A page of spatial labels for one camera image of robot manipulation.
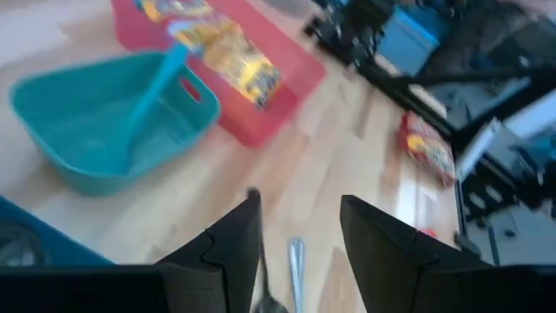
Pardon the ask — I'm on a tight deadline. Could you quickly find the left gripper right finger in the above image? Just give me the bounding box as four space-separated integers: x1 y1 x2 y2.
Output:
340 194 493 313

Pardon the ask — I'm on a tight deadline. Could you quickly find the teal plastic spoon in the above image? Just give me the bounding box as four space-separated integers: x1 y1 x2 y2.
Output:
123 41 192 162

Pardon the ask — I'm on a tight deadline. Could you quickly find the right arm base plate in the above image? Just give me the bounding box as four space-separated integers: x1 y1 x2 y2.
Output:
303 0 383 66

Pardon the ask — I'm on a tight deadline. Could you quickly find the red rectangular plastic tray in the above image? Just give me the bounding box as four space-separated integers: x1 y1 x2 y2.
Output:
110 0 328 149

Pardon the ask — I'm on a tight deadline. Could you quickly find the blue rectangular plastic bin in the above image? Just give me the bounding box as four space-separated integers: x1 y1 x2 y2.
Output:
0 195 116 267

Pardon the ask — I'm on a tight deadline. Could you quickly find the small teal plastic basket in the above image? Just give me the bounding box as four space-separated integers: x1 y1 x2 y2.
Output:
8 50 222 196

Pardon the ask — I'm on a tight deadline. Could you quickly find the yellow blue ramen packet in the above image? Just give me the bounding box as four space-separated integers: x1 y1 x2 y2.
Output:
134 0 215 23

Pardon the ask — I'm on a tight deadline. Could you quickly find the red orange ramen packet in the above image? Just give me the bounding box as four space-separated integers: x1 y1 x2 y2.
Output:
399 110 457 188

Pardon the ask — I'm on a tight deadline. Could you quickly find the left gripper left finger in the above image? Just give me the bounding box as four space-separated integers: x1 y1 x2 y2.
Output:
156 189 262 313

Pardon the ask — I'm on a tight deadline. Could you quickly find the silver metal spoon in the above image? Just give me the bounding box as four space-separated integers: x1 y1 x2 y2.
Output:
287 236 307 313

